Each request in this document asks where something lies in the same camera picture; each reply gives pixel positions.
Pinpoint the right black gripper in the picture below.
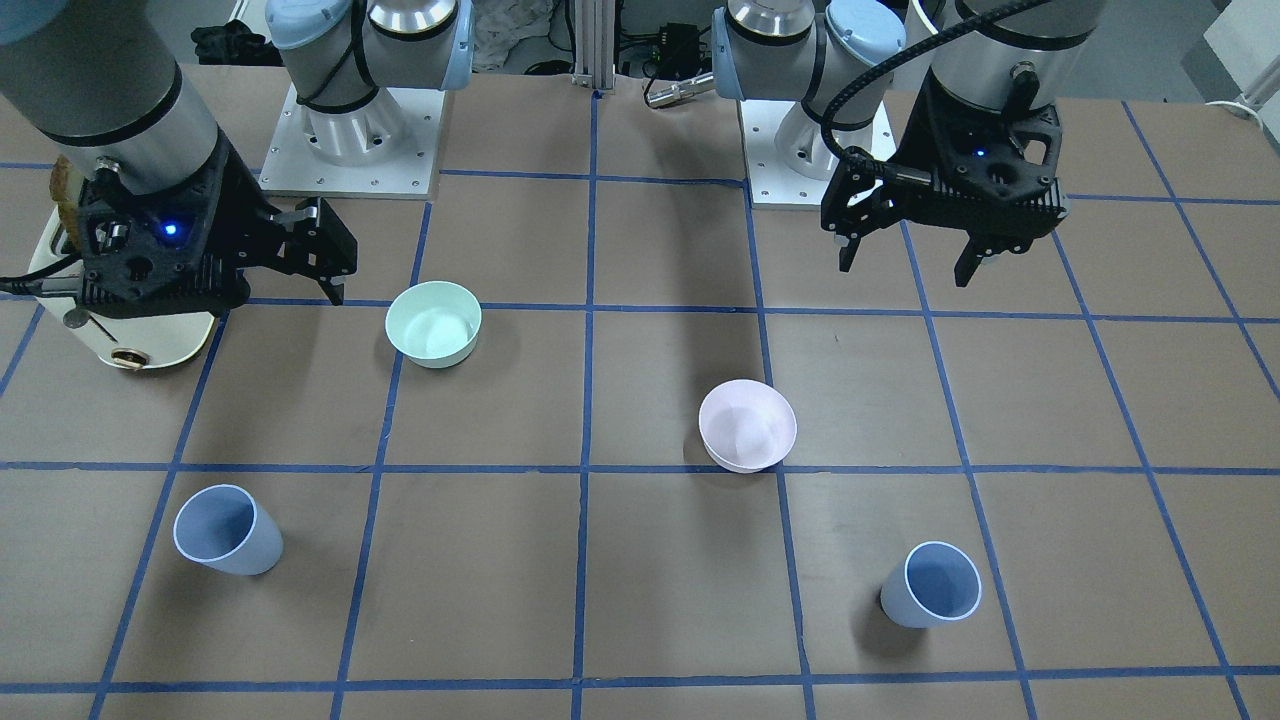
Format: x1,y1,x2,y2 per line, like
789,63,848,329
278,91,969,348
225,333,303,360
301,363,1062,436
77,137,358,319

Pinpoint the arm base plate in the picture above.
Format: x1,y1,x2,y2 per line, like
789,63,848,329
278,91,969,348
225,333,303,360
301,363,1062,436
739,100,838,210
259,88,449,201

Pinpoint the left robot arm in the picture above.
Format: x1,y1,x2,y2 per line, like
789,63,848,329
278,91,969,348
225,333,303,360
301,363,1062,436
710,1,1105,287

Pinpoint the mint green bowl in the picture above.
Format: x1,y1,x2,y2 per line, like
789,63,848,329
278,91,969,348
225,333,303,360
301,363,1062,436
384,281,483,369

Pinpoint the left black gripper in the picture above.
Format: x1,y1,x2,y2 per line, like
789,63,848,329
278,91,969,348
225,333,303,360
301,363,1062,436
820,74,1070,288

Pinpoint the pink bowl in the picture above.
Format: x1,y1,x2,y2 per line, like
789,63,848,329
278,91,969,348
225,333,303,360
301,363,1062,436
698,379,797,474

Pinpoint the blue cup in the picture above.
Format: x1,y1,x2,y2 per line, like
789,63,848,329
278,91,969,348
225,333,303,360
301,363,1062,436
172,484,284,577
879,541,984,629

